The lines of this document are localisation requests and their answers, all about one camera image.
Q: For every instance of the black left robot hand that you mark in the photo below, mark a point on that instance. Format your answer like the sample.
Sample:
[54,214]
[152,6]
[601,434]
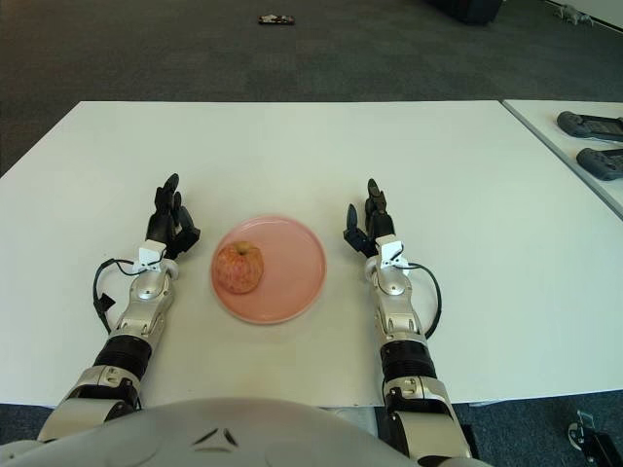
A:
[163,226]

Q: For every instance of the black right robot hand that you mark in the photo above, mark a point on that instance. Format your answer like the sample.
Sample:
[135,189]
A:
[377,228]

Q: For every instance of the red yellow apple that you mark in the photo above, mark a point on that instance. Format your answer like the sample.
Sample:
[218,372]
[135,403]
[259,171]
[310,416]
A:
[240,267]

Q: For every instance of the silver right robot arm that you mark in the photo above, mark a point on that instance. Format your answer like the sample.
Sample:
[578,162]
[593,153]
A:
[401,311]

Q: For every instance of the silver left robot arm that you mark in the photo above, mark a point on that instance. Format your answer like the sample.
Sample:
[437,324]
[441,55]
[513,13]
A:
[143,297]

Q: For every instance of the pink round plate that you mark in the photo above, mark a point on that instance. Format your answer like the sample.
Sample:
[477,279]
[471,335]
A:
[292,272]

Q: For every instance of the grey robot torso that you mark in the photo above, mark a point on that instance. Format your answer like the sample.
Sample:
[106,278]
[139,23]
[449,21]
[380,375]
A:
[194,433]

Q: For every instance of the small dark patterned floor object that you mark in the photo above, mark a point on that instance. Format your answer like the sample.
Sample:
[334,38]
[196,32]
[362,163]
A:
[276,20]

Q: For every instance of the grey handheld controller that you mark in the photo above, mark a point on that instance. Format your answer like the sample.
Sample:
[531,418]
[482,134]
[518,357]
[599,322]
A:
[603,164]
[590,124]

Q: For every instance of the large black floor object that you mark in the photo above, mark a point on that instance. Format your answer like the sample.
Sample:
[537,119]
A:
[467,10]

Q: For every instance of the grey toy on floor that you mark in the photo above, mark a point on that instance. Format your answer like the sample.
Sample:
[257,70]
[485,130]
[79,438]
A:
[573,12]

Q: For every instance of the black stand with caster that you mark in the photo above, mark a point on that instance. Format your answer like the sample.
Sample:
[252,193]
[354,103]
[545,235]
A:
[596,442]

